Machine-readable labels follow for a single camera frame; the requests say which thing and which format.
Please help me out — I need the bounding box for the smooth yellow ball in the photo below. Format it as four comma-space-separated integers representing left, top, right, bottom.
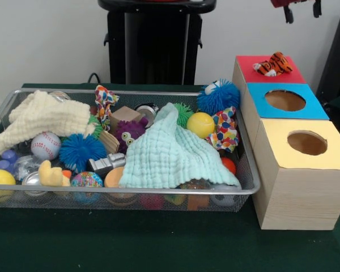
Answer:
186, 112, 215, 139

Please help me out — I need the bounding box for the shallow wire mesh bin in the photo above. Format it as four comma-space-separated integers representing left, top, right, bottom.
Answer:
0, 88, 261, 213

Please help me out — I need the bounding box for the dark green table cloth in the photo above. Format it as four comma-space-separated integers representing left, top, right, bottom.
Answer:
0, 82, 340, 272

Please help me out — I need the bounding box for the cream waffle cloth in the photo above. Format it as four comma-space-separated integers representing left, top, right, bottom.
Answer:
0, 90, 96, 155

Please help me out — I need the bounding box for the mint green waffle cloth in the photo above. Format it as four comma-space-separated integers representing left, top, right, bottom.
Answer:
118, 102, 241, 190

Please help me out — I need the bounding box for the orange foam ball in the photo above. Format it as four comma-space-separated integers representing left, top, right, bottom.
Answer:
104, 166, 125, 188

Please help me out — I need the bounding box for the blue spiky toy with eyes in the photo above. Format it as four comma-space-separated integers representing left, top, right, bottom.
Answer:
197, 78, 241, 117

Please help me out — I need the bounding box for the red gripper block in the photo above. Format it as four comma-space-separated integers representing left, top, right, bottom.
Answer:
270, 0, 322, 24

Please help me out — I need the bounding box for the small knotted multicoloured cloth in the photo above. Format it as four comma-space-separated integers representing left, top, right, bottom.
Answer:
93, 84, 120, 131

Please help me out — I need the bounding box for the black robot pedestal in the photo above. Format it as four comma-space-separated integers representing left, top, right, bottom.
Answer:
97, 0, 218, 86

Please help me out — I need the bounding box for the blue spiky ball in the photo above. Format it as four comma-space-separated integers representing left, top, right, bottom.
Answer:
58, 133, 107, 173

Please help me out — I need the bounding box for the large multicoloured patterned cloth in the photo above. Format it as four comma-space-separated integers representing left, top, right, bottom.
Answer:
206, 106, 240, 154

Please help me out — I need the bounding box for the orange striped tiger plush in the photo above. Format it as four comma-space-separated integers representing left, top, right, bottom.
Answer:
252, 52, 293, 77

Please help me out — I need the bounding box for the white baseball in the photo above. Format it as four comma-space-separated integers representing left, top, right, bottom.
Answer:
30, 131, 62, 161

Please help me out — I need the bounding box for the purple spiky monster toy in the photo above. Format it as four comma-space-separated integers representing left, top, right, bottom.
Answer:
113, 117, 150, 155

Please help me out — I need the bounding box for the wooden box with three holes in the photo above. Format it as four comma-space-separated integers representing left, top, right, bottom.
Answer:
230, 55, 340, 231

